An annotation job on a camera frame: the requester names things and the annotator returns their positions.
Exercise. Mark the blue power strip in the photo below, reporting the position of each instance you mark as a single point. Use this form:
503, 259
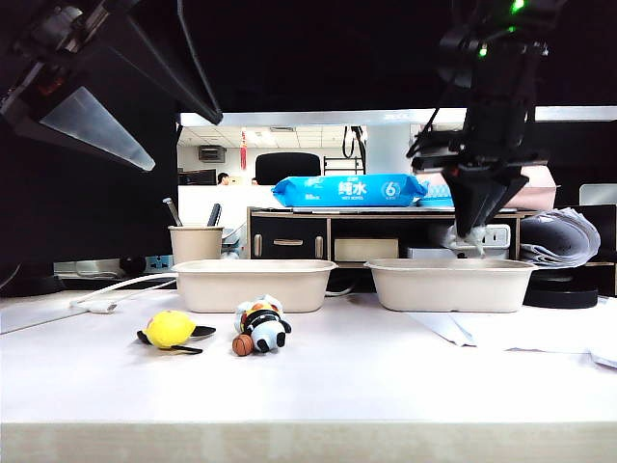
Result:
159, 263

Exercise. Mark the black round disc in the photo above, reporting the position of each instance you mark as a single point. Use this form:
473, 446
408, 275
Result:
559, 296

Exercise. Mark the black wooden desk shelf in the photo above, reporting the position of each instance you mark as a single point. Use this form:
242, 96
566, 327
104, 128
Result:
289, 231

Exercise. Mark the blank white paper sheet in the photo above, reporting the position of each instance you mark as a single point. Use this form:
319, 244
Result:
443, 328
605, 352

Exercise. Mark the duck doll with basketball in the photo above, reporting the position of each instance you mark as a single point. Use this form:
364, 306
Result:
262, 328

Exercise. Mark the white striped cat doll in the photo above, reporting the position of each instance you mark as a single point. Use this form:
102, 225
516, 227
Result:
470, 243

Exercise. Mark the white flat box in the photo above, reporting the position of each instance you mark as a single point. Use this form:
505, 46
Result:
424, 253

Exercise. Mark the handwritten white paper sheet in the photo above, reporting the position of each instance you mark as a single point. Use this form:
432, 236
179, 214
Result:
540, 333

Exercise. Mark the yellow Pichu doll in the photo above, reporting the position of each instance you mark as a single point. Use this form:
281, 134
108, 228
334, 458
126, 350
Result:
169, 330

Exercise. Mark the red hanging ornament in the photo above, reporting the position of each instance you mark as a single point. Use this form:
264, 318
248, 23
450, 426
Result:
244, 149

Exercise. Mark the blue wet wipes pack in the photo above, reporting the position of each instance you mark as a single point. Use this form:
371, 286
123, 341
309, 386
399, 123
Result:
337, 190

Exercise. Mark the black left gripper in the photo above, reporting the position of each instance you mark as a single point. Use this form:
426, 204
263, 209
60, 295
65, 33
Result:
72, 43

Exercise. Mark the black pen in cup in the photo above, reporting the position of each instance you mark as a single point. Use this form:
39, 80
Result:
214, 214

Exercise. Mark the grey wall-mounted box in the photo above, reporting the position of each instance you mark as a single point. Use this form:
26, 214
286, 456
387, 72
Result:
212, 153

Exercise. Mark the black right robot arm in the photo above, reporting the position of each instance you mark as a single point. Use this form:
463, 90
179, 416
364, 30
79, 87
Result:
496, 43

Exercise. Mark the person in white shirt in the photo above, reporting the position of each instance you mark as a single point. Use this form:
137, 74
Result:
223, 179

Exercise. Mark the white desk partition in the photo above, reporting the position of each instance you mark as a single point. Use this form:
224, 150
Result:
241, 202

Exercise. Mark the black background monitor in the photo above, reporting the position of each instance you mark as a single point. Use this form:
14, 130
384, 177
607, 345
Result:
197, 177

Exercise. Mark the beige pulp paper box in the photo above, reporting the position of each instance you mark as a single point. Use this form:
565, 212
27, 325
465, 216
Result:
250, 287
453, 287

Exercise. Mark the grey metal panel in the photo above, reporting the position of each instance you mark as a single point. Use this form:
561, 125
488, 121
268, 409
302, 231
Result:
598, 195

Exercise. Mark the cream cardboard box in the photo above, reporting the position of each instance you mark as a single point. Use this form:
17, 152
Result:
366, 250

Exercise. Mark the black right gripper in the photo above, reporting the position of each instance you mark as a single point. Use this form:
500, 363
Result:
501, 130

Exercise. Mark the beige paper cup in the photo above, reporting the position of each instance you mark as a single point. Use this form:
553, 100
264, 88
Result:
195, 243

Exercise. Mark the large black desk monitor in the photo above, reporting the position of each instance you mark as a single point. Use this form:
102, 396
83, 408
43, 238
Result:
72, 222

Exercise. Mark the metal tool in cup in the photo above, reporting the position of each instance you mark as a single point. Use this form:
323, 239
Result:
172, 212

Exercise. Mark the black metal rack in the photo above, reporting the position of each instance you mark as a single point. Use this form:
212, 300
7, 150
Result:
344, 166

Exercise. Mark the folded paper stack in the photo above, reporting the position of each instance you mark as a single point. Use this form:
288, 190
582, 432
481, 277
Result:
564, 236

